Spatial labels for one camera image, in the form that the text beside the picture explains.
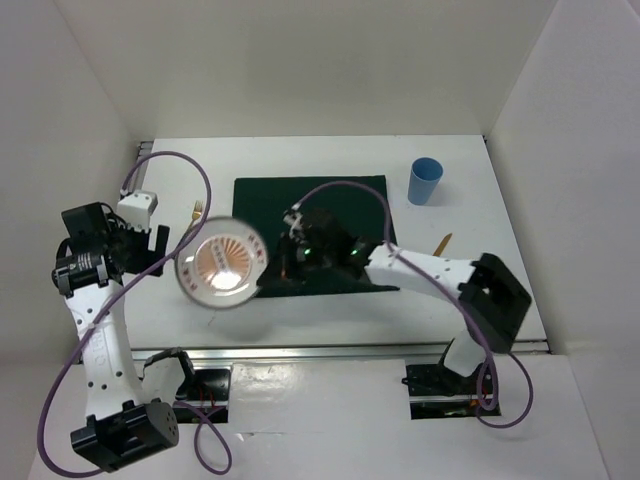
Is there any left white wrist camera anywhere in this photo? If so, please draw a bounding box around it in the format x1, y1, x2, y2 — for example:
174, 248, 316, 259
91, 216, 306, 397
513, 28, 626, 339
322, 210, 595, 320
116, 190, 158, 231

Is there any blue plastic cup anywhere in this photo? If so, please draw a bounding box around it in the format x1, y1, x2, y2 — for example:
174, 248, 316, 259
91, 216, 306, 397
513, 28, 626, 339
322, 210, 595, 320
407, 157, 444, 205

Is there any dark green cloth placemat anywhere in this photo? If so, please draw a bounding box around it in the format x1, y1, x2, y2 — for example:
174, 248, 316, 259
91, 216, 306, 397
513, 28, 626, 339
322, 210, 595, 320
232, 176, 390, 298

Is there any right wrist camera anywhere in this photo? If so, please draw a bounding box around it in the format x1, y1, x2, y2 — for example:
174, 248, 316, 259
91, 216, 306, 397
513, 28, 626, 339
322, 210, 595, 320
283, 209, 304, 239

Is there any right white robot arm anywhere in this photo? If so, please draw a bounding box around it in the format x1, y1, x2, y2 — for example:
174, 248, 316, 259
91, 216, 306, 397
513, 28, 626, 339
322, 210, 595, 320
257, 209, 532, 392

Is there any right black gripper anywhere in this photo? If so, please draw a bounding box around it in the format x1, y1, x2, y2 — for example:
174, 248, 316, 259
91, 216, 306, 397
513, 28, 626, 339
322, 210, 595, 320
258, 231, 335, 286

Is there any round plate orange sunburst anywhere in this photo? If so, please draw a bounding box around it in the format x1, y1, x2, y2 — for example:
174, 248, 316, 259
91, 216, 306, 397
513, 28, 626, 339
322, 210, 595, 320
174, 216, 268, 310

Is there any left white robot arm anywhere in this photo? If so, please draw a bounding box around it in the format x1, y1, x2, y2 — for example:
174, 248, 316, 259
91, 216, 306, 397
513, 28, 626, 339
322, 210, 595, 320
52, 193, 199, 473

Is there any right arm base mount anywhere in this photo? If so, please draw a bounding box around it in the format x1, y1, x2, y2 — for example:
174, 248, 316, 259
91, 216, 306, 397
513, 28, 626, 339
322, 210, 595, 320
401, 364, 480, 420

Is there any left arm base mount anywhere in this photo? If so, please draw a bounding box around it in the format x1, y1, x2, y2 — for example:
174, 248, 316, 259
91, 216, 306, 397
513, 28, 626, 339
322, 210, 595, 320
176, 367, 232, 424

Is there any gold fork black handle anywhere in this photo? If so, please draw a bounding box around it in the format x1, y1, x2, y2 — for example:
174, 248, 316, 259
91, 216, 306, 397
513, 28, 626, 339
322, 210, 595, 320
186, 200, 204, 231

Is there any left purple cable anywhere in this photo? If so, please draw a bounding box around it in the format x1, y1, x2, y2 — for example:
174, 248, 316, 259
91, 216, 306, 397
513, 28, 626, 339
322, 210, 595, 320
37, 151, 232, 474

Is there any gold knife black handle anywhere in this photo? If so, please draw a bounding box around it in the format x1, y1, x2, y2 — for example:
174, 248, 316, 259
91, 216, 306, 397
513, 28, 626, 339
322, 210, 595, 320
433, 233, 453, 257

